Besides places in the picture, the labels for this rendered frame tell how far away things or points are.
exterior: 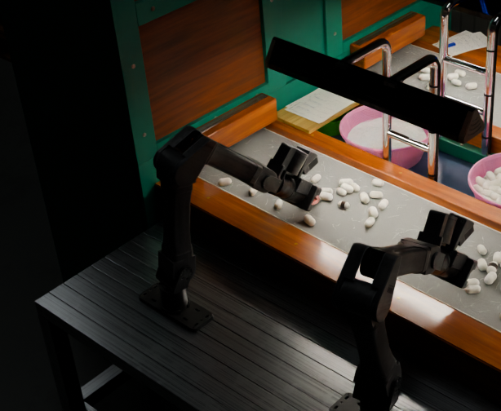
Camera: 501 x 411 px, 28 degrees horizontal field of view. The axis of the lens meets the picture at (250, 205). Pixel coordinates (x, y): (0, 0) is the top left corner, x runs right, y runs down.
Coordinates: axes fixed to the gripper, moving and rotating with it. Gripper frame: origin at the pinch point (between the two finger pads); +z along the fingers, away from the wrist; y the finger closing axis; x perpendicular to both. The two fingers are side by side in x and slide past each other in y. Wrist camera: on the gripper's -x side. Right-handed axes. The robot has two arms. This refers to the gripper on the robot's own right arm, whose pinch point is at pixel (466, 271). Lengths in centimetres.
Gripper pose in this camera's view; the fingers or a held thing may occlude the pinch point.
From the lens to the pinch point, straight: 230.7
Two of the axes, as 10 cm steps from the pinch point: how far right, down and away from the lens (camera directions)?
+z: 5.9, 2.0, 7.8
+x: -4.0, 9.1, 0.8
